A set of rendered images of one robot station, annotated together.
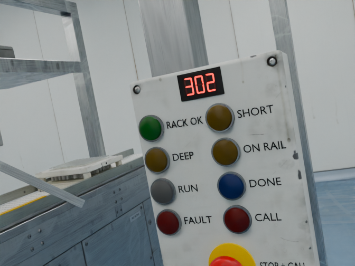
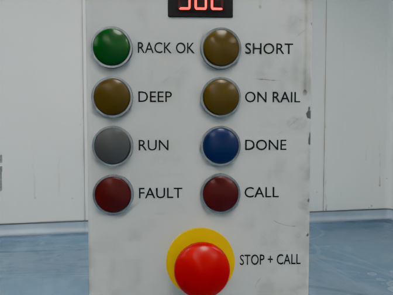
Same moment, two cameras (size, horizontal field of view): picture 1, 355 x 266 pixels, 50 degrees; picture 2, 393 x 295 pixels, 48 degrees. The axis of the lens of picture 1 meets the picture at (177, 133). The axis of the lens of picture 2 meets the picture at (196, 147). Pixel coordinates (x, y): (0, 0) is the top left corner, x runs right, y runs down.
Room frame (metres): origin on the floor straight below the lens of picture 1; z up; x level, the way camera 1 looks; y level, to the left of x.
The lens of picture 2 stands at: (0.10, 0.12, 0.99)
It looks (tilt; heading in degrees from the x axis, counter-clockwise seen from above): 3 degrees down; 333
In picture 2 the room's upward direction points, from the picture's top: straight up
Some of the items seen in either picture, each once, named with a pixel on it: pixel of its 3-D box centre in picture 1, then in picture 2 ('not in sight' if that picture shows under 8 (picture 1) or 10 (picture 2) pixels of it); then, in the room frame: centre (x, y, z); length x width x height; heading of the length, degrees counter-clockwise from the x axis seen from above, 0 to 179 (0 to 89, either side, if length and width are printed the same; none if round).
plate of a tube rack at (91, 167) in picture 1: (80, 165); not in sight; (1.50, 0.40, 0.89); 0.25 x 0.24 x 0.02; 66
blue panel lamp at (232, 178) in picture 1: (231, 186); (220, 146); (0.39, -0.04, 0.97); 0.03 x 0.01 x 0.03; 66
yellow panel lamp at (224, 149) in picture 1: (225, 152); (220, 97); (0.39, -0.04, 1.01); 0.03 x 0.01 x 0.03; 66
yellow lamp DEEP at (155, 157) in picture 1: (156, 160); (111, 96); (0.42, 0.03, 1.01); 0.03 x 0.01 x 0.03; 66
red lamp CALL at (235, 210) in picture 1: (236, 220); (220, 194); (0.39, -0.04, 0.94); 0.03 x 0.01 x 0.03; 66
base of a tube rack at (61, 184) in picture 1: (83, 178); not in sight; (1.50, 0.40, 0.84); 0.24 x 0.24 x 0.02; 66
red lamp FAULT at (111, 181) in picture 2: (168, 222); (113, 194); (0.42, 0.03, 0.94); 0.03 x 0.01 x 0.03; 66
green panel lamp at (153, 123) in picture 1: (150, 128); (111, 47); (0.42, 0.03, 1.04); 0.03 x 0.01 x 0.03; 66
